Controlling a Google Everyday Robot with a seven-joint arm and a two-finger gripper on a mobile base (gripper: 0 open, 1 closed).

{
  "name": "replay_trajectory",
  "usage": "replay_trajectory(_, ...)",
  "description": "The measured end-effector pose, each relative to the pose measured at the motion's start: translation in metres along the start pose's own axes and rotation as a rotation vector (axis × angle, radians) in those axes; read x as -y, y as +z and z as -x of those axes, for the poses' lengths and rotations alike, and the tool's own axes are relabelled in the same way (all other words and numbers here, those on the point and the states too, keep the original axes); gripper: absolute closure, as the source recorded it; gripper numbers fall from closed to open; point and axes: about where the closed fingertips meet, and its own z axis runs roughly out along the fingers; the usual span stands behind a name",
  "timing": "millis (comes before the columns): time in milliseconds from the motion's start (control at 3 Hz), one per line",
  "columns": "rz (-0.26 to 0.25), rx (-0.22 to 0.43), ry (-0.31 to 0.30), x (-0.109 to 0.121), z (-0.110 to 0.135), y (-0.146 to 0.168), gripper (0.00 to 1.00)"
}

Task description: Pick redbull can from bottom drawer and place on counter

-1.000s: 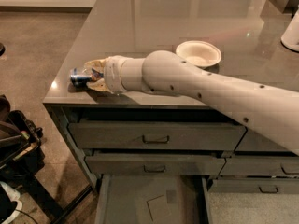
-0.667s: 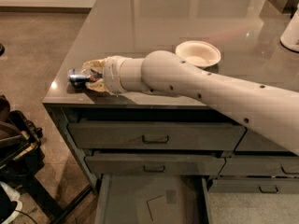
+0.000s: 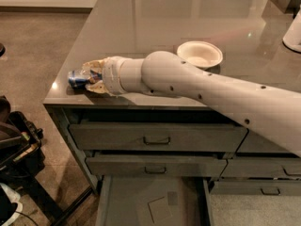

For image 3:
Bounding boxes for open bottom left drawer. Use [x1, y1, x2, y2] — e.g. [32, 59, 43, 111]
[96, 176, 214, 226]

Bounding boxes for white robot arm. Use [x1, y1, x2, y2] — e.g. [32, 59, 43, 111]
[83, 51, 301, 156]

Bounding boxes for top right grey drawer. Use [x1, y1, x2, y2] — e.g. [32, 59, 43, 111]
[238, 131, 289, 153]

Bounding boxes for blue silver redbull can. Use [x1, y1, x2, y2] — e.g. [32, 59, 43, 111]
[68, 70, 103, 89]

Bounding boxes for black cart with equipment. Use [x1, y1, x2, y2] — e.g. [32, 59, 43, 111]
[0, 95, 93, 226]

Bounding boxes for grey counter cabinet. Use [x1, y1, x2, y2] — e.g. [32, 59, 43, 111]
[42, 0, 301, 226]

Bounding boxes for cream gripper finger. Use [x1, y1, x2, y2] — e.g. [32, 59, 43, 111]
[82, 59, 105, 74]
[85, 80, 108, 94]

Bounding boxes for grey square card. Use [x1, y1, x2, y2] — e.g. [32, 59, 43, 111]
[148, 197, 171, 223]

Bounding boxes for grey drawer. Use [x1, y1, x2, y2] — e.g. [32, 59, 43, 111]
[210, 180, 301, 196]
[238, 131, 289, 153]
[86, 154, 227, 177]
[222, 157, 301, 178]
[69, 122, 246, 152]

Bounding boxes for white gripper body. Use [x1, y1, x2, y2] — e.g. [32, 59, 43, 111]
[102, 56, 130, 95]

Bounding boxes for middle left grey drawer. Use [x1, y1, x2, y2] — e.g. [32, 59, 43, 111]
[86, 154, 227, 177]

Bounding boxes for white cylindrical robot base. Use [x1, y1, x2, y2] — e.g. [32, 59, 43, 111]
[283, 7, 301, 53]

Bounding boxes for white paper bowl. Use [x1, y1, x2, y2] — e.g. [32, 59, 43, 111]
[177, 41, 223, 69]

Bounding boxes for top left grey drawer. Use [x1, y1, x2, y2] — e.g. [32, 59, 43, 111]
[69, 122, 246, 152]

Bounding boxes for middle right grey drawer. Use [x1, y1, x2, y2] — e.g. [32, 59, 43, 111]
[222, 157, 301, 178]

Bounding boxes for bottom right grey drawer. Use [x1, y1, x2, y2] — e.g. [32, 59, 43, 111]
[210, 180, 301, 196]

